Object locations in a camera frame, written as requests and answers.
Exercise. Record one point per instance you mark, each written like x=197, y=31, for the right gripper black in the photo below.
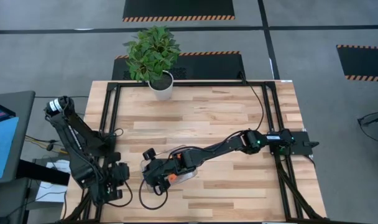
x=161, y=169

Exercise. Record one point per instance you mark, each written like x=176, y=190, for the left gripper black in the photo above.
x=117, y=174

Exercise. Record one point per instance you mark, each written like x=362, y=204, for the orange measuring cup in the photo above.
x=172, y=178

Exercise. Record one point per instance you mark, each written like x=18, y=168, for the clear plastic basket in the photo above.
x=186, y=182

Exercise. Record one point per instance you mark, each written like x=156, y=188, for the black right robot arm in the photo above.
x=220, y=146

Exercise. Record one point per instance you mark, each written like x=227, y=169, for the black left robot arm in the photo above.
x=80, y=146

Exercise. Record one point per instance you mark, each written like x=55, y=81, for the white paper sheet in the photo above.
x=52, y=189

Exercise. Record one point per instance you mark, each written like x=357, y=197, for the black beam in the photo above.
x=43, y=174

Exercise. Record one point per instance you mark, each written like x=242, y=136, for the black floor mat striped edge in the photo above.
x=207, y=67
x=176, y=7
x=363, y=62

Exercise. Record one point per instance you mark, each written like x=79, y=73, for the green plant in white pot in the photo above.
x=151, y=56

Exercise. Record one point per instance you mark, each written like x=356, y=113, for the dark grey cabinet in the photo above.
x=5, y=202

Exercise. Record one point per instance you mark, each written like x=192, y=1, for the grey side desk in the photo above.
x=24, y=105

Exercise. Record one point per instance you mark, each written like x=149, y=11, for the blue sheet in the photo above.
x=2, y=146

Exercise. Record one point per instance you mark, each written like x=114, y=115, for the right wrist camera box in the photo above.
x=161, y=189

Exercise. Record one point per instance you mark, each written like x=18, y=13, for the black metal table frame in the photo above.
x=207, y=84

